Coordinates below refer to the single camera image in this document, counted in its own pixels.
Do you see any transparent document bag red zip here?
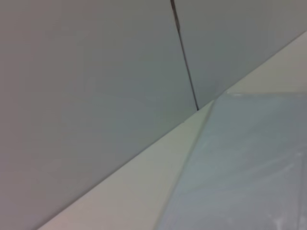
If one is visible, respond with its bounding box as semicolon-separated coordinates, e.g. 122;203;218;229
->
155;92;307;230

